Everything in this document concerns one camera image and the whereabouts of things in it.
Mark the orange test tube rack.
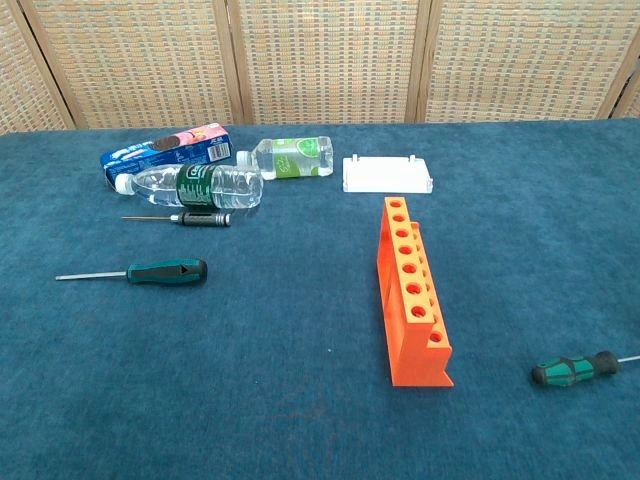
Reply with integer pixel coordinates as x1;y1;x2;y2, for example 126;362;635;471
374;196;455;390

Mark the woven wooden folding screen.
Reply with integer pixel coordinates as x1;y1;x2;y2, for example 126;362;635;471
0;0;640;135

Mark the teal black handle screwdriver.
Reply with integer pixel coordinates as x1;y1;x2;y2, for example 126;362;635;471
54;257;209;288

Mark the white plastic box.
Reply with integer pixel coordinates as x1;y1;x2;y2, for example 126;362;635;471
342;153;435;194

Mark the bottle with dark green label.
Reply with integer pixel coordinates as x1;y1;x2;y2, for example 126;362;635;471
113;163;265;210

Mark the slim black precision screwdriver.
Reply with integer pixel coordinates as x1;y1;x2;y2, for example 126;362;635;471
121;210;233;229

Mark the bottle with light green label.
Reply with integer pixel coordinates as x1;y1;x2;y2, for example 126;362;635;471
235;135;335;181

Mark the blue pink cookie box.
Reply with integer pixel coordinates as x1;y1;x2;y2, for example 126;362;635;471
99;123;233;189

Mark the blue table cloth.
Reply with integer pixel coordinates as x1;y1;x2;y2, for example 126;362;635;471
0;118;640;480

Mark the green black striped screwdriver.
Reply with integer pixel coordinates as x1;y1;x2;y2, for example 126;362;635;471
530;349;640;389

